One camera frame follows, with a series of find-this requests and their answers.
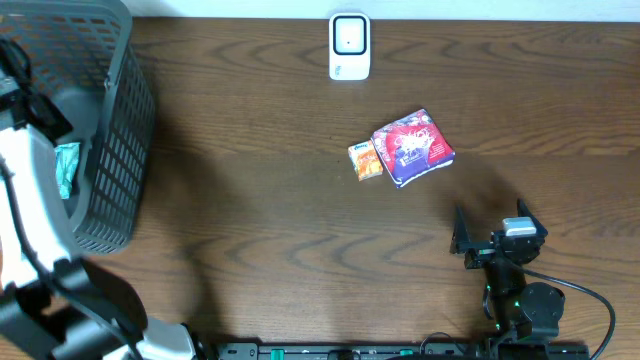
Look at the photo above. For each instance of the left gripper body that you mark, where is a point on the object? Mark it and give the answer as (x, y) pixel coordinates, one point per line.
(17, 93)

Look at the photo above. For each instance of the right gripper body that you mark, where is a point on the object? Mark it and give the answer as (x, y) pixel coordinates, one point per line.
(481, 253)

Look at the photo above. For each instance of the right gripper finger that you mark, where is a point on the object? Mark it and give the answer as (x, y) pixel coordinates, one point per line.
(523, 211)
(460, 231)

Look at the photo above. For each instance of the teal white snack packet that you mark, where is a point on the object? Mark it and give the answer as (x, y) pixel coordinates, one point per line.
(67, 157)

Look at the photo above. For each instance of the red purple snack bag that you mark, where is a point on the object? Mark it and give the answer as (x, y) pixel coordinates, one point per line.
(411, 147)

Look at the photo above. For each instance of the orange Kleenex tissue pack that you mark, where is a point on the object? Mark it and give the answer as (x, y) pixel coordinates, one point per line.
(365, 160)

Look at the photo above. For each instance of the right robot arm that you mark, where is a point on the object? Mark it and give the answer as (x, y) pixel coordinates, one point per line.
(526, 314)

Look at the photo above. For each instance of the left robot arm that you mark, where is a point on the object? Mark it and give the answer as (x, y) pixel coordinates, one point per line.
(55, 303)

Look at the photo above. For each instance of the grey plastic mesh basket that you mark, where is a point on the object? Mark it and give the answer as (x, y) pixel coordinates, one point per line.
(82, 60)

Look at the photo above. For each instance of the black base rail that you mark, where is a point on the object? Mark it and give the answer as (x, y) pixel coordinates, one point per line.
(433, 350)

